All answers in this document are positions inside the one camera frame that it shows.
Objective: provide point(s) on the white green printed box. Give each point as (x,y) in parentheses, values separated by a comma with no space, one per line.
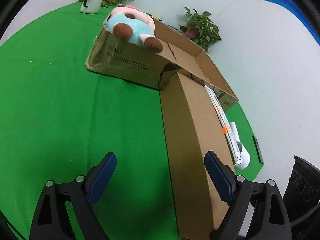
(226,128)

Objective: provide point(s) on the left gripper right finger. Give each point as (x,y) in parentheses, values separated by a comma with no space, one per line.
(269,220)

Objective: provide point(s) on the white mug black handle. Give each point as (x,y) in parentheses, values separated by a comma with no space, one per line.
(90,6)

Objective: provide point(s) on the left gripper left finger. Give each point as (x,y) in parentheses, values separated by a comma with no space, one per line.
(51,219)

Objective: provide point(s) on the large open cardboard tray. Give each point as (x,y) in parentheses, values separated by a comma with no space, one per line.
(125,60)

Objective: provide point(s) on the long brown cardboard box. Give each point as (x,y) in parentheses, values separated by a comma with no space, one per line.
(192,128)

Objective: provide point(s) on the black remote control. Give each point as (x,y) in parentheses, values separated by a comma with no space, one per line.
(257,147)

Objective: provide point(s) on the right potted green plant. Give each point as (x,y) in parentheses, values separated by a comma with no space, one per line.
(200,28)

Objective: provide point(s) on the green table cloth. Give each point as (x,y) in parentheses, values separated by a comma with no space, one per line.
(59,119)

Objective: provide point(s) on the small packets at table back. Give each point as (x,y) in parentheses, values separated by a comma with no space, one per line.
(164,22)

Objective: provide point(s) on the pig plush toy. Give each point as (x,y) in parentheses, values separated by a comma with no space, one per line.
(131,24)

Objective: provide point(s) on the blue swoosh wall decal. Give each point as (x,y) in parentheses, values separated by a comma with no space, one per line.
(294,9)

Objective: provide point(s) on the white cylinder bottle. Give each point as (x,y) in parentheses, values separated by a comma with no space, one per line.
(245,156)

